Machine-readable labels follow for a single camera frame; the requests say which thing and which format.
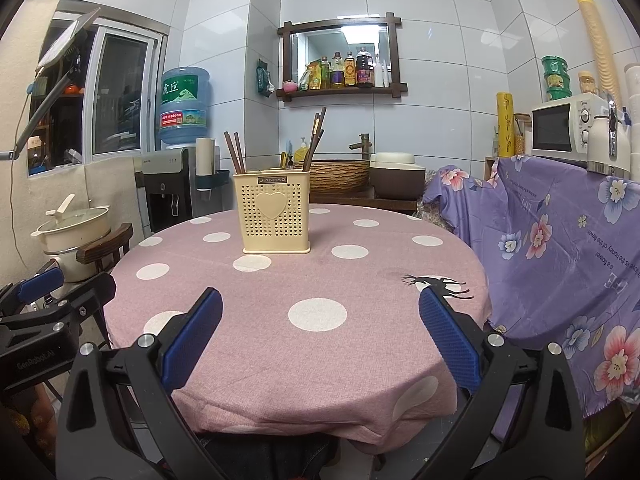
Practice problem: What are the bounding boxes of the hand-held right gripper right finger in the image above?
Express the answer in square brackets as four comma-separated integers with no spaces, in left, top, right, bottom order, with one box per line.
[419,287,586,480]

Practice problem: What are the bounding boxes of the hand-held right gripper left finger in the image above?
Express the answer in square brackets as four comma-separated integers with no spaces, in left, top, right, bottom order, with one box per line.
[56,287,224,480]

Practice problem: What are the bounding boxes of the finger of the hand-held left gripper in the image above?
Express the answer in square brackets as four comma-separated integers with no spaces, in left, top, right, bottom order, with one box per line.
[0,266,66,318]
[35,272,117,331]

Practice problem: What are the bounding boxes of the cream plastic utensil holder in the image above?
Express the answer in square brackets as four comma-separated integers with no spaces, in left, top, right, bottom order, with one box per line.
[232,170,312,255]

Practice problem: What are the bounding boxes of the wooden handled metal spoon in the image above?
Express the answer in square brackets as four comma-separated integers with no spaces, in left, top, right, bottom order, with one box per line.
[303,129,326,172]

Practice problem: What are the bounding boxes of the person's left hand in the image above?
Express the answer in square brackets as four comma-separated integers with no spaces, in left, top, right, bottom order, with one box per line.
[10,390,58,461]

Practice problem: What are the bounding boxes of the wooden chair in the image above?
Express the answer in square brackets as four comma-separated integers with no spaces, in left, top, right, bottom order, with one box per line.
[75,222,135,273]

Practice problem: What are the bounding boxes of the cream pot with lid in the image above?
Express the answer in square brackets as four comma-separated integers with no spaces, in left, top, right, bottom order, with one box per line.
[31,194,112,253]

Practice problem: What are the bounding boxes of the pink polka dot tablecloth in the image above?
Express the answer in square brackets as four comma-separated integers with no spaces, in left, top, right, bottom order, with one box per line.
[102,202,493,456]

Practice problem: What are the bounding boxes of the purple floral cloth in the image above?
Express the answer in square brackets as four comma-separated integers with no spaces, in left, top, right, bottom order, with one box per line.
[422,155,640,416]

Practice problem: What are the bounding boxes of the water dispenser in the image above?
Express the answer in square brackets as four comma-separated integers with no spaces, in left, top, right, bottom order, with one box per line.
[134,147,221,233]

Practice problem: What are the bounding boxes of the person's jeans legs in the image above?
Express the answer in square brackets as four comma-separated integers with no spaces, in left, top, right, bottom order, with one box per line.
[200,430,346,480]

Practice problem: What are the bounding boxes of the wooden counter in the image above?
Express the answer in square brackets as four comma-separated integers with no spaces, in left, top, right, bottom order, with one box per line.
[307,190,420,213]

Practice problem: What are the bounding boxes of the brown and cream container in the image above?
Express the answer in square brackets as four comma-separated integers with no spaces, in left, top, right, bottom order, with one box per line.
[369,152,427,200]

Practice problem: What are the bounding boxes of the cup stack on dispenser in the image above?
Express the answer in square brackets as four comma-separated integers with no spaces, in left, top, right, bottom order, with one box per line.
[195,136,216,191]

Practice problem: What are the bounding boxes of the wicker pattern basin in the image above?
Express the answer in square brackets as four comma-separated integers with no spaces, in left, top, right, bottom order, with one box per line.
[292,159,371,195]

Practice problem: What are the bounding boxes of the window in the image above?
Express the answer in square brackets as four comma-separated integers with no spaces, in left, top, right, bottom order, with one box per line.
[27,0,168,176]

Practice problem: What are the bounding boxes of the blue water bottle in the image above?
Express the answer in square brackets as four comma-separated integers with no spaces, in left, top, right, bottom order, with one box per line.
[159,66,212,150]

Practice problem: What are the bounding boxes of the bronze faucet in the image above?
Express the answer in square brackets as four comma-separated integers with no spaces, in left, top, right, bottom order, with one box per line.
[349,132,373,161]

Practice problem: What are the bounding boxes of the glass jar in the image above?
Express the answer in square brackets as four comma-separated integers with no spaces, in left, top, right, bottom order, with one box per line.
[514,112,532,153]

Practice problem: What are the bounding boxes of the yellow roll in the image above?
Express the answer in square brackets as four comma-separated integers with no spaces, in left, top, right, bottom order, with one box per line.
[496,91,516,157]

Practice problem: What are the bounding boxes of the white microwave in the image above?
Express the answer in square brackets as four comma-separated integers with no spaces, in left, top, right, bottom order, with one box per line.
[531,92,613,161]

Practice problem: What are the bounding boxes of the white thermos jug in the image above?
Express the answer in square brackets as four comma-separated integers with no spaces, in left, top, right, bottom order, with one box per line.
[587,101,633,177]

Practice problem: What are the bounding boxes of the dark sauce bottle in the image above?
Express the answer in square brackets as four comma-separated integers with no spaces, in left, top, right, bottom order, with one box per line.
[356,47,375,87]

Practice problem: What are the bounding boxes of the yellow packet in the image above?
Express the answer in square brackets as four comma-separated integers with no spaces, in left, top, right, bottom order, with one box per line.
[300,60,323,92]

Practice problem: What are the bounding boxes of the wooden framed mirror shelf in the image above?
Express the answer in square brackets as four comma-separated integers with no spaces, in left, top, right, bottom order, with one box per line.
[277,16,408,107]

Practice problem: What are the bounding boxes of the tall stack of paper cups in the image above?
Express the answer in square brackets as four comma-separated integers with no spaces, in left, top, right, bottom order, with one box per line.
[571,0,623,108]

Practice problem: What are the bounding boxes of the green wall packet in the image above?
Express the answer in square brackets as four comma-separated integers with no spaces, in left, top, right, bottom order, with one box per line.
[256,58,275,96]

